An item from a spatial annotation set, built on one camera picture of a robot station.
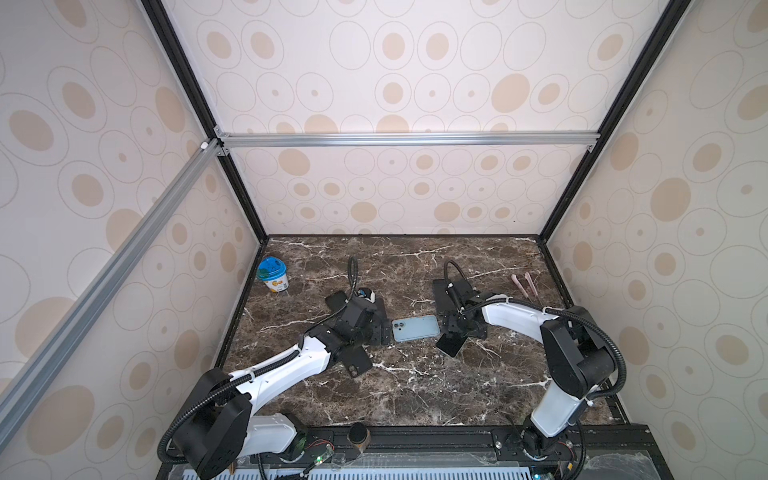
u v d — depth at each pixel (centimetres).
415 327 95
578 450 72
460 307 70
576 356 48
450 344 90
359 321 64
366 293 76
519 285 103
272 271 97
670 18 69
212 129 87
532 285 103
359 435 67
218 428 40
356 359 88
